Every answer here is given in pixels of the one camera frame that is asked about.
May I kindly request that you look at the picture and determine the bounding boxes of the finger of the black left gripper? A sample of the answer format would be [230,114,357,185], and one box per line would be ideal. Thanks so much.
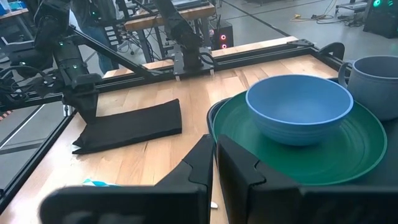
[76,105,89,123]
[88,104,99,123]

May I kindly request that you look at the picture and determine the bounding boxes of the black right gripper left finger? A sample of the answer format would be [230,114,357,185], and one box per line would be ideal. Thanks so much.
[39,134,215,224]

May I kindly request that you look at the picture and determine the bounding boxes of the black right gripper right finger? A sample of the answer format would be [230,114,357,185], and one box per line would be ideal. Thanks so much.
[216,135,398,224]

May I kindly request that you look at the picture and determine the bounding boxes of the black napkin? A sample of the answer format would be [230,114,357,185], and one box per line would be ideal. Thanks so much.
[72,98,183,156]

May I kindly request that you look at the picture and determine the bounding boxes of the green plate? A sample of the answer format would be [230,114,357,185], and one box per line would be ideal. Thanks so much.
[212,90,388,187]

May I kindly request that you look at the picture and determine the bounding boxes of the blue bowl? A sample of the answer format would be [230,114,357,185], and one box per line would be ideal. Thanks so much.
[245,73,354,147]

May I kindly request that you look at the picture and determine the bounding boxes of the grey-blue mug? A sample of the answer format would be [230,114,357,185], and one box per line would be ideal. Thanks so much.
[337,55,398,122]

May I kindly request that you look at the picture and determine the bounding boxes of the dark green plastic tray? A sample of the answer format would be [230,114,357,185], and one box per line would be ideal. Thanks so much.
[206,76,398,188]

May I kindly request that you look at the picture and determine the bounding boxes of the person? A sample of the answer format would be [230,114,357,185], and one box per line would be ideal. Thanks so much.
[70,0,121,75]

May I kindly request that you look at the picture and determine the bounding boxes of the black box with white labels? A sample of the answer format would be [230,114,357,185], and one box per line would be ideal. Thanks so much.
[103,24,123,47]

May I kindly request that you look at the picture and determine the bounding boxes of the wooden workbench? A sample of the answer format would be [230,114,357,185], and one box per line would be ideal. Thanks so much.
[123,2,217,63]

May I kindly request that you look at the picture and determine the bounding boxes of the black computer tower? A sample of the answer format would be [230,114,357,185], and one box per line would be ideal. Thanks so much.
[210,19,234,51]

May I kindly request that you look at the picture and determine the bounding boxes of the black table clamp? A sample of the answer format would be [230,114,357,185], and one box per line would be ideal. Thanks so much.
[319,41,346,62]

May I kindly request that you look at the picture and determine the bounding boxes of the black computer with green lights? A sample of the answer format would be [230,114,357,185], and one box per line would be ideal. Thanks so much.
[363,0,398,40]

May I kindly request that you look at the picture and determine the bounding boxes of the black aluminium table frame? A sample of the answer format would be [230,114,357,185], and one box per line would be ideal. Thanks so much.
[0,26,346,215]

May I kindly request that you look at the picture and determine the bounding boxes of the tangled floor cables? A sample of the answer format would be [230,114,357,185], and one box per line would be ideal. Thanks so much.
[290,6,364,28]

